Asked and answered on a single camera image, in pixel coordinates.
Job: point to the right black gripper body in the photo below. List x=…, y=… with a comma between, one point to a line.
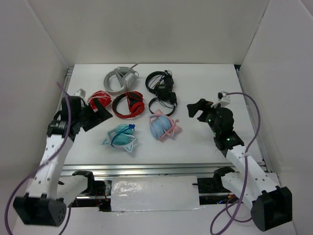
x=209, y=116

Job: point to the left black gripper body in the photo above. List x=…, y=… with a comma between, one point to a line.
x=87, y=117

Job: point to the teal cat ear headphones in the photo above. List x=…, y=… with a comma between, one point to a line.
x=121, y=137

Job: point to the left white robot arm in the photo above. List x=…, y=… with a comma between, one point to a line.
x=45, y=202

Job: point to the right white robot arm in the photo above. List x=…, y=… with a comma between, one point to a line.
x=270, y=205

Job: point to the folded red headphones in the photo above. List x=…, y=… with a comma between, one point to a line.
x=103, y=97

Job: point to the black headphones lower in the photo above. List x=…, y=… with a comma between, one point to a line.
x=169, y=100

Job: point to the red black headphones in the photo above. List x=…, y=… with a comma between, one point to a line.
x=135, y=103

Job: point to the white grey headphones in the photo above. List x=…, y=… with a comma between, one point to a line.
x=126, y=76

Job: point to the blue pink cat headphones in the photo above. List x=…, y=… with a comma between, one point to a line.
x=162, y=126

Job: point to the black headphones upper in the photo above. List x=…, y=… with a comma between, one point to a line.
x=160, y=83

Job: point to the white foil covered plate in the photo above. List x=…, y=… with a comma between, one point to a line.
x=161, y=193

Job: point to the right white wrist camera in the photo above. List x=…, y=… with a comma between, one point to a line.
x=223, y=100

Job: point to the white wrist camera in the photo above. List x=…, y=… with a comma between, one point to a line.
x=223, y=100
x=80, y=93

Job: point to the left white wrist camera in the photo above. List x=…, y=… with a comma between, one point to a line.
x=80, y=93

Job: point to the aluminium rail frame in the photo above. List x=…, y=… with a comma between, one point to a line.
x=106, y=173

